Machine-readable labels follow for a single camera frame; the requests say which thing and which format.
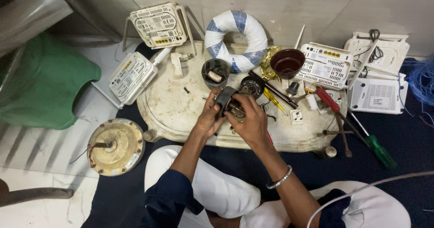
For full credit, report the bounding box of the person's left hand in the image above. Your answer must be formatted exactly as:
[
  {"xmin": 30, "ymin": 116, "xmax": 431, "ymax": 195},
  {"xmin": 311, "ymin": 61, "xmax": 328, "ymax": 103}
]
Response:
[{"xmin": 196, "ymin": 89, "xmax": 226, "ymax": 137}]

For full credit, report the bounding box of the person's right hand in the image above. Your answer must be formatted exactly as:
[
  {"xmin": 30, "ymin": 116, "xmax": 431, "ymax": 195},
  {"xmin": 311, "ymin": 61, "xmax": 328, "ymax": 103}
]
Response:
[{"xmin": 224, "ymin": 93, "xmax": 272, "ymax": 149}]

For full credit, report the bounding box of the small black metal motor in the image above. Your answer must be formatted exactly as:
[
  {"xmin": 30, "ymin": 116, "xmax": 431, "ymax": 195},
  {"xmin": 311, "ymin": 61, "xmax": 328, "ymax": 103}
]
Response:
[{"xmin": 214, "ymin": 86, "xmax": 247, "ymax": 122}]

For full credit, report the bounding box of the cream oval plastic stool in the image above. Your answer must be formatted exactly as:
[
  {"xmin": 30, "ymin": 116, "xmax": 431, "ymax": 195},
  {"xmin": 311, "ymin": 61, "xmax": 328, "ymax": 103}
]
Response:
[{"xmin": 137, "ymin": 40, "xmax": 348, "ymax": 154}]

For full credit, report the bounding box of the black plastic cup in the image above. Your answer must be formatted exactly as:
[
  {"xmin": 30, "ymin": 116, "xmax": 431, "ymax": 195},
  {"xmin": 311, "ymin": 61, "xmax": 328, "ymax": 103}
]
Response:
[{"xmin": 201, "ymin": 59, "xmax": 231, "ymax": 90}]

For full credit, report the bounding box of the round black motor cover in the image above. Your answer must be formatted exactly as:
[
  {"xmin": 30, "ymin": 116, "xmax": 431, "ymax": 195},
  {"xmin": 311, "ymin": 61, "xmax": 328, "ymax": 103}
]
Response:
[{"xmin": 239, "ymin": 75, "xmax": 266, "ymax": 100}]

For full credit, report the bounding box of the long black rod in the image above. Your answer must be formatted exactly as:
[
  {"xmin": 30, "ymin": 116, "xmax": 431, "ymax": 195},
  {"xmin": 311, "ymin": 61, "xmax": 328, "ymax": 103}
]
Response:
[{"xmin": 248, "ymin": 70, "xmax": 299, "ymax": 109}]

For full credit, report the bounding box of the small white cylinder capacitor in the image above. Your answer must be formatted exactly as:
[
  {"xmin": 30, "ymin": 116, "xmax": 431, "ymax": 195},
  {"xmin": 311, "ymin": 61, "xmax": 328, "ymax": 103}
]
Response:
[{"xmin": 207, "ymin": 70, "xmax": 223, "ymax": 84}]

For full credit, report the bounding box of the small grey black cylinder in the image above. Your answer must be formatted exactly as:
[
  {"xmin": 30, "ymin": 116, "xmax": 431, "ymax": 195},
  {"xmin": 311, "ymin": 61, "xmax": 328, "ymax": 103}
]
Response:
[{"xmin": 285, "ymin": 82, "xmax": 300, "ymax": 98}]

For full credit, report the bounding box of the white plastic plug piece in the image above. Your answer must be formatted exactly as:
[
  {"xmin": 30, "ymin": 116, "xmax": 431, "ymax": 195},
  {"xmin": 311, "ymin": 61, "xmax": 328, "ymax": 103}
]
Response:
[{"xmin": 170, "ymin": 52, "xmax": 194, "ymax": 79}]

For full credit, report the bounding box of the gold foil wrapper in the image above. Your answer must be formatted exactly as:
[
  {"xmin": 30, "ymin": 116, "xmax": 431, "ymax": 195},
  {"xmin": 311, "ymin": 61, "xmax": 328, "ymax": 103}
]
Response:
[{"xmin": 260, "ymin": 46, "xmax": 282, "ymax": 81}]

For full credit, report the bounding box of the brown plastic bowl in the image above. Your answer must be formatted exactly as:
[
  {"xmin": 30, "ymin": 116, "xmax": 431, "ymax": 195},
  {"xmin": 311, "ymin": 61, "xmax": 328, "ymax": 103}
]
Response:
[{"xmin": 270, "ymin": 48, "xmax": 306, "ymax": 80}]

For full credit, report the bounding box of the person's left leg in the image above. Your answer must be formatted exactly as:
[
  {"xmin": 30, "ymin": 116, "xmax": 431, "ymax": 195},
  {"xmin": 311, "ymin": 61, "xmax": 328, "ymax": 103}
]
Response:
[{"xmin": 144, "ymin": 145, "xmax": 262, "ymax": 228}]

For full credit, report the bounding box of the person's leg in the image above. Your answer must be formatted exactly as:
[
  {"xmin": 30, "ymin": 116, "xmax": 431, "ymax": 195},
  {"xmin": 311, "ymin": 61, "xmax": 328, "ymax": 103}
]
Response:
[
  {"xmin": 239, "ymin": 181, "xmax": 412, "ymax": 228},
  {"xmin": 144, "ymin": 145, "xmax": 262, "ymax": 228}
]

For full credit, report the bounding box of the white router with yellow sticker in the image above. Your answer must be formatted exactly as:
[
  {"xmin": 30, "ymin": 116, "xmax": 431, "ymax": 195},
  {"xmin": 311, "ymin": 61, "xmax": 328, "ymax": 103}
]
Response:
[{"xmin": 91, "ymin": 47, "xmax": 172, "ymax": 109}]

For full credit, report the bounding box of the white router with yellow ports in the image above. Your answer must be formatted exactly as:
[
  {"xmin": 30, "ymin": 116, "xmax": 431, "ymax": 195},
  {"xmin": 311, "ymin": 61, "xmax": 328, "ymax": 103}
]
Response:
[{"xmin": 294, "ymin": 24, "xmax": 354, "ymax": 90}]

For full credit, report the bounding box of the rusty metal wrench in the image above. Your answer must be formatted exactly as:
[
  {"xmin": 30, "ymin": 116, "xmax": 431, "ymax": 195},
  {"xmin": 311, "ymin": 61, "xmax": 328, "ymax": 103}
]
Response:
[{"xmin": 322, "ymin": 114, "xmax": 353, "ymax": 158}]

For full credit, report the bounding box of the person's left navy sleeve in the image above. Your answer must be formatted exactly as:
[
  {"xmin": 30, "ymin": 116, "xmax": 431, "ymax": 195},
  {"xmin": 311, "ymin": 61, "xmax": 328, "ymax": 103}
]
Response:
[{"xmin": 140, "ymin": 169, "xmax": 205, "ymax": 228}]

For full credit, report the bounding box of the person's navy sleeve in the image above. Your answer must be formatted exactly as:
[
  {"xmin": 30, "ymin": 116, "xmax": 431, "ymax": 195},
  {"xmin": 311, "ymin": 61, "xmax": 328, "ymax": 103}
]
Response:
[
  {"xmin": 140, "ymin": 169, "xmax": 205, "ymax": 228},
  {"xmin": 317, "ymin": 188, "xmax": 352, "ymax": 228}
]

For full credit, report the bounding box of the cream ceiling fan motor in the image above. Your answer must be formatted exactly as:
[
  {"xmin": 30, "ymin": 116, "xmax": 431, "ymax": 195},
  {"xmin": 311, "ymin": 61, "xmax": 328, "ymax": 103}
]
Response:
[{"xmin": 69, "ymin": 118, "xmax": 146, "ymax": 177}]

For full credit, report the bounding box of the white router with long antennas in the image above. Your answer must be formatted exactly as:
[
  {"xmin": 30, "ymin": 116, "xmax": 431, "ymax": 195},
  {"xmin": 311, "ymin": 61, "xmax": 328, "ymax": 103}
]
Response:
[{"xmin": 122, "ymin": 2, "xmax": 197, "ymax": 56}]

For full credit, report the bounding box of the person's right navy sleeve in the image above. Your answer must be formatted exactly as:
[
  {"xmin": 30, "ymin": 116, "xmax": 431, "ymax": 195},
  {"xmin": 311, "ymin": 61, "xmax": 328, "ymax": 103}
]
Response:
[{"xmin": 317, "ymin": 188, "xmax": 352, "ymax": 228}]

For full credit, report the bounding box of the white square vented router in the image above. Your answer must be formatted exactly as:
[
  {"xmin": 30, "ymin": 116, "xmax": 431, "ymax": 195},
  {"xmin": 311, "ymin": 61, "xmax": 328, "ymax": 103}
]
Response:
[{"xmin": 347, "ymin": 40, "xmax": 409, "ymax": 115}]

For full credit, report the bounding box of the navy blue floor mat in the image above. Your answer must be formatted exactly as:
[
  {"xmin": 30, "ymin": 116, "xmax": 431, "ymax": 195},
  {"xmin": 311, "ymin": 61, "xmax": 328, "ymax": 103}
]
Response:
[{"xmin": 81, "ymin": 42, "xmax": 434, "ymax": 228}]

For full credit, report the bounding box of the person's right leg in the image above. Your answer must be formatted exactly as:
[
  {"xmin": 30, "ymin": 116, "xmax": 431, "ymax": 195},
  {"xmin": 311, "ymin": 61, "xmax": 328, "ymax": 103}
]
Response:
[{"xmin": 239, "ymin": 181, "xmax": 412, "ymax": 228}]

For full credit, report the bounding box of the green plastic chair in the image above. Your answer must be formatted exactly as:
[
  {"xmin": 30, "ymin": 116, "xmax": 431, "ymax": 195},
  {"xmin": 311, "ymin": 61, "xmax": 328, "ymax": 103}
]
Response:
[{"xmin": 0, "ymin": 31, "xmax": 102, "ymax": 130}]

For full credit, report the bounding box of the dark chair leg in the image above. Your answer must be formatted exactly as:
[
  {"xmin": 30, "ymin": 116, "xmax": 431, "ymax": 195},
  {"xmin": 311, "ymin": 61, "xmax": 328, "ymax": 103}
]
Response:
[{"xmin": 0, "ymin": 179, "xmax": 75, "ymax": 208}]

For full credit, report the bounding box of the plastic wrapped furniture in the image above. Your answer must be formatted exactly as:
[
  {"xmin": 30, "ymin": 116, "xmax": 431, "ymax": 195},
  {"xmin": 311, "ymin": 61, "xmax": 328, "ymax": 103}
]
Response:
[{"xmin": 0, "ymin": 0, "xmax": 140, "ymax": 58}]

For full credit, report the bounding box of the yellow handled screwdriver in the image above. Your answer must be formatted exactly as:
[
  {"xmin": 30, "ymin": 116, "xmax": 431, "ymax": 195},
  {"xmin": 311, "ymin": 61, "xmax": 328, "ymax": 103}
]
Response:
[{"xmin": 263, "ymin": 87, "xmax": 288, "ymax": 116}]

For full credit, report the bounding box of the white wall socket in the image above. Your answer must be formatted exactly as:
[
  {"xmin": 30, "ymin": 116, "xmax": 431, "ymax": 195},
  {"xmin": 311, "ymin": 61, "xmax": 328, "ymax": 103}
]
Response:
[{"xmin": 290, "ymin": 109, "xmax": 304, "ymax": 125}]

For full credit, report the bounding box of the silver bracelet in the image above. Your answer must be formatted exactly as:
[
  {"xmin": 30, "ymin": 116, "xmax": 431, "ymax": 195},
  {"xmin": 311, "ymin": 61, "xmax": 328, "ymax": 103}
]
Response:
[{"xmin": 265, "ymin": 165, "xmax": 293, "ymax": 190}]

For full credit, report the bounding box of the red handled screwdriver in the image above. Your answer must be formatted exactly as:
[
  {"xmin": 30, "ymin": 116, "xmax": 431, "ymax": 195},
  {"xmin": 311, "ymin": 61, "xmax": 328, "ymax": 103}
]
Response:
[{"xmin": 315, "ymin": 87, "xmax": 371, "ymax": 148}]

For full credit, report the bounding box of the white switch plate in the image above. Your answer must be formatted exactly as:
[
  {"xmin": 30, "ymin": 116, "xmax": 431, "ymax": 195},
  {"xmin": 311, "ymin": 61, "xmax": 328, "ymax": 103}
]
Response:
[{"xmin": 317, "ymin": 89, "xmax": 343, "ymax": 115}]

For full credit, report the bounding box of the white blue wrapped wire coil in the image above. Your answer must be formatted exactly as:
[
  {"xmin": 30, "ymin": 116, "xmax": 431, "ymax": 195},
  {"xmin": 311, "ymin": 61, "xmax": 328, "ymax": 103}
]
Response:
[{"xmin": 204, "ymin": 10, "xmax": 268, "ymax": 73}]

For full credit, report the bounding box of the white cable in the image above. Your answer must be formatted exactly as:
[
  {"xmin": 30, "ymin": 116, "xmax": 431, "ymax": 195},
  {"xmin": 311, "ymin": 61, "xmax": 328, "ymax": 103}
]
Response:
[{"xmin": 306, "ymin": 170, "xmax": 434, "ymax": 228}]

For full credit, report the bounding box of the green handled screwdriver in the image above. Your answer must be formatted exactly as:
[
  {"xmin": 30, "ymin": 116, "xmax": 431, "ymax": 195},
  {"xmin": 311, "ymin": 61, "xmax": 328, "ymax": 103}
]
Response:
[{"xmin": 348, "ymin": 110, "xmax": 398, "ymax": 170}]

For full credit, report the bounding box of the black coiled cable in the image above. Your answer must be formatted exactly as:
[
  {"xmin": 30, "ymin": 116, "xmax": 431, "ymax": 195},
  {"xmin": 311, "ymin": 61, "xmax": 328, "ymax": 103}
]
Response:
[{"xmin": 368, "ymin": 29, "xmax": 384, "ymax": 63}]

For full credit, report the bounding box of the white router with black cable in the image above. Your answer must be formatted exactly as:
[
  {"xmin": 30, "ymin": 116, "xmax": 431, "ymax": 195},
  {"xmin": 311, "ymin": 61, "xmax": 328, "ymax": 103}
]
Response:
[{"xmin": 343, "ymin": 29, "xmax": 410, "ymax": 75}]

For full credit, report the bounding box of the blue wire bundle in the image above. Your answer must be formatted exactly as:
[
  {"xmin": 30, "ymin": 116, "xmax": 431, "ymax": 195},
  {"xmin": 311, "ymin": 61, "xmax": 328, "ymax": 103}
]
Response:
[{"xmin": 405, "ymin": 55, "xmax": 434, "ymax": 107}]

